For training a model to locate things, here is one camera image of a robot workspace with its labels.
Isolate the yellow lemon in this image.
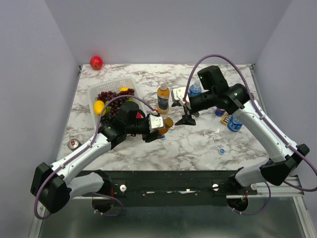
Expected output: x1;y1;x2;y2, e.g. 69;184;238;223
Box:
93;100;105;116

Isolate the white plastic basket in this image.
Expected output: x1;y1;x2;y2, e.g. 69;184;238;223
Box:
87;77;141;128

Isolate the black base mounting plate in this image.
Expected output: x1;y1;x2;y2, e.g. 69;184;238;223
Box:
81;170;258;208

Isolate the red bull can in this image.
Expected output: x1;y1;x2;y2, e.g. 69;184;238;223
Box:
67;138;82;151
215;108;226;117

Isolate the red apple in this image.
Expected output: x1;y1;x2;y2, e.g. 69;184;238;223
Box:
90;56;103;70

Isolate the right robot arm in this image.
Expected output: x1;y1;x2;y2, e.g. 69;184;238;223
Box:
171;65;310;194

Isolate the Red Bull can right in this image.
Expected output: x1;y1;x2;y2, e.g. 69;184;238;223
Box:
215;108;226;117

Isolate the red dragon fruit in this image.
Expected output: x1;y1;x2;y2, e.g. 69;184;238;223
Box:
136;112;144;119

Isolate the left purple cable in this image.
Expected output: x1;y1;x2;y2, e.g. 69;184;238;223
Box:
33;95;159;220

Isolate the yellow M&M's candy pack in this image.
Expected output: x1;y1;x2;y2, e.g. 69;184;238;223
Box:
221;115;231;125

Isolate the purple cable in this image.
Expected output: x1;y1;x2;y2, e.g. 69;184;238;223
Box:
33;95;159;220
183;54;317;215

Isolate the tall orange juice bottle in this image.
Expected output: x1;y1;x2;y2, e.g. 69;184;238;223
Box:
157;83;170;114

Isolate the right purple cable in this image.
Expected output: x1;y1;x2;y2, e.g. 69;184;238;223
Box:
183;54;317;215

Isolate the blue label water bottle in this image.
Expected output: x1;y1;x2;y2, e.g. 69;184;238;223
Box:
227;116;243;132

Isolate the orange bottle cap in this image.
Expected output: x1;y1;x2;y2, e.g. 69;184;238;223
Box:
164;118;174;128

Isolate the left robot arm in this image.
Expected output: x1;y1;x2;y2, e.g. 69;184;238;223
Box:
30;101;164;214

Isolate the far blue water bottle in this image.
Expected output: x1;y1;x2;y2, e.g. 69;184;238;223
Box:
189;81;202;96

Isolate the aluminium frame rail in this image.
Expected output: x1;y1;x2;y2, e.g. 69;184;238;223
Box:
226;182;304;199

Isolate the dark red grape bunch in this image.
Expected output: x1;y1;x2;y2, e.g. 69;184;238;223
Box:
96;88;135;123

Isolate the yellow orange fruit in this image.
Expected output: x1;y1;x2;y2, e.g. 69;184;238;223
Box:
119;87;129;92

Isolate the small orange juice bottle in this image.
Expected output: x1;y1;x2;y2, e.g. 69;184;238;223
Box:
159;118;174;135

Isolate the Red Bull can left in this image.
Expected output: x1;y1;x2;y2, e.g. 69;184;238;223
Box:
67;138;82;151

